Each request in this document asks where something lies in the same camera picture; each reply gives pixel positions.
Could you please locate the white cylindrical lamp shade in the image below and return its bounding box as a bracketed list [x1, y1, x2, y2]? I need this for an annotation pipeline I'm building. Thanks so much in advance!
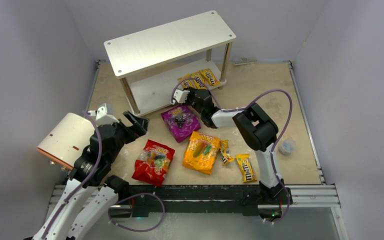
[37, 112, 95, 170]

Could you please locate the grey bracket at wall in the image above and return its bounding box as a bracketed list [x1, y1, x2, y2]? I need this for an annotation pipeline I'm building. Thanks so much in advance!
[233, 58, 258, 66]

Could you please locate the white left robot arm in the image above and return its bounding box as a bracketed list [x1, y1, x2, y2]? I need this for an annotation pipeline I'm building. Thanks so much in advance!
[33, 107, 150, 240]

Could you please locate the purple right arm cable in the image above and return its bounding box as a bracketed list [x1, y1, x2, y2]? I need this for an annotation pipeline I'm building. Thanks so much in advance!
[171, 78, 294, 226]

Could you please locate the red gummy candy bag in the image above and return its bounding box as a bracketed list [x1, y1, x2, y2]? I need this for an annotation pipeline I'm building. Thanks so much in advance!
[132, 139, 175, 187]

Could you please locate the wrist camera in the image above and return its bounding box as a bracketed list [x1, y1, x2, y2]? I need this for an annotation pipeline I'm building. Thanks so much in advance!
[87, 103, 120, 126]
[170, 89, 190, 105]

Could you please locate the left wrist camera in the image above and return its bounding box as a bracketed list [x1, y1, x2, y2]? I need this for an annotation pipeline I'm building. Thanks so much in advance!
[87, 103, 120, 126]

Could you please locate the white two-tier shelf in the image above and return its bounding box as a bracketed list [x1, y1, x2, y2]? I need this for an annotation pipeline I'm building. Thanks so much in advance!
[104, 10, 236, 117]

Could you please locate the orange gummy candy bag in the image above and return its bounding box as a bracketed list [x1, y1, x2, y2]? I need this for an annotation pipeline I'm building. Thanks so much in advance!
[182, 131, 221, 175]

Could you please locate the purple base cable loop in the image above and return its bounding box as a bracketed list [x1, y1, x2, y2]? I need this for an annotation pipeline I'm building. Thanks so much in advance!
[108, 192, 166, 233]

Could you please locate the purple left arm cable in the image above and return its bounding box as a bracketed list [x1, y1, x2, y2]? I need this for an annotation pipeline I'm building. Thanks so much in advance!
[41, 110, 103, 240]

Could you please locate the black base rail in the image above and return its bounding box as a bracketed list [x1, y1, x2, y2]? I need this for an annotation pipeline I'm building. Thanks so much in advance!
[62, 183, 294, 218]

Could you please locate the yellow M&M candy bag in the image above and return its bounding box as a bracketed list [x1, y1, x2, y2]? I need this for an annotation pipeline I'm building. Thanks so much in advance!
[189, 71, 207, 89]

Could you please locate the small clear plastic cup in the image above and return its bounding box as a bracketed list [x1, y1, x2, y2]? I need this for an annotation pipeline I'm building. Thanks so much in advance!
[278, 138, 296, 156]

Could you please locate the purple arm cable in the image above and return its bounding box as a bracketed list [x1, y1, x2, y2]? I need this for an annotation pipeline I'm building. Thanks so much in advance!
[171, 78, 294, 226]
[41, 110, 103, 240]

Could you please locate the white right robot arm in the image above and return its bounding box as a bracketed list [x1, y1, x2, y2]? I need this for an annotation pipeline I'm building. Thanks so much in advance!
[174, 87, 292, 201]

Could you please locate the purple gummy candy bag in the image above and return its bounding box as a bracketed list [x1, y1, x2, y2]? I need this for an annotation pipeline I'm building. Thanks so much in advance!
[160, 105, 201, 143]

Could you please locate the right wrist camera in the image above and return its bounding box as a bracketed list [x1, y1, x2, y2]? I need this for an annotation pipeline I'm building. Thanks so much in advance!
[170, 89, 190, 105]

